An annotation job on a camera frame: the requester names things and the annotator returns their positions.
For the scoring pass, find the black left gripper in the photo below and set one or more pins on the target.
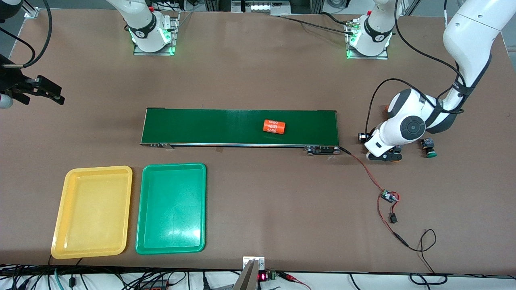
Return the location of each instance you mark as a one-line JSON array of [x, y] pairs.
[[364, 137]]

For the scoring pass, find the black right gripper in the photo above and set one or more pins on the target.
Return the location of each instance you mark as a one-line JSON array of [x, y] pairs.
[[11, 83]]

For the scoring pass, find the yellow cap push button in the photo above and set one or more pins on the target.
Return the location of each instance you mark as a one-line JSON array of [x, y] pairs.
[[397, 148]]

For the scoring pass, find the green cap push button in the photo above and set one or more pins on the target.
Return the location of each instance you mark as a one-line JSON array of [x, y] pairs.
[[429, 147]]

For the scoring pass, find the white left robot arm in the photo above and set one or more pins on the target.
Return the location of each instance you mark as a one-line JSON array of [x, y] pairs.
[[467, 36]]

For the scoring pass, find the small motor controller board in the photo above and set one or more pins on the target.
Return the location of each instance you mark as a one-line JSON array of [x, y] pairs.
[[389, 197]]

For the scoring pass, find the small black connector plug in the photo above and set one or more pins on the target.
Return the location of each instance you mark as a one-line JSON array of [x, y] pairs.
[[393, 218]]

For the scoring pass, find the yellow plastic tray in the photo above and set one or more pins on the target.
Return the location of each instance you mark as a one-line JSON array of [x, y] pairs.
[[92, 213]]

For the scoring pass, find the green belt conveyor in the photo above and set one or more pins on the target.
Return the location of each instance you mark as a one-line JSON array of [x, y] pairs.
[[225, 127]]

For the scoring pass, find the red digit display module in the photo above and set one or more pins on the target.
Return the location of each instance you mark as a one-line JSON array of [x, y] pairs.
[[263, 276]]

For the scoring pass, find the green plastic tray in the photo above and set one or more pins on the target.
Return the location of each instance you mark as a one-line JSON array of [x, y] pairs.
[[171, 209]]

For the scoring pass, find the silver equipment box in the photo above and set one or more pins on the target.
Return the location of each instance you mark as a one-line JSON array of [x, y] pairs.
[[262, 7]]

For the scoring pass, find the aluminium frame profile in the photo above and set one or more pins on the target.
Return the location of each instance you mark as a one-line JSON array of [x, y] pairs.
[[32, 9]]

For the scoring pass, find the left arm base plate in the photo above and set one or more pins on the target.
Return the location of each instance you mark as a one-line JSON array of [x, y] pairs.
[[367, 57]]

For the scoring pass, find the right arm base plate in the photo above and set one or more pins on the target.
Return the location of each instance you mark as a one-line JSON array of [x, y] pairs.
[[176, 32]]

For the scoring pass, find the silver camera mount bracket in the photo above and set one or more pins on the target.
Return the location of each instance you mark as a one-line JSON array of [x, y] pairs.
[[248, 278]]

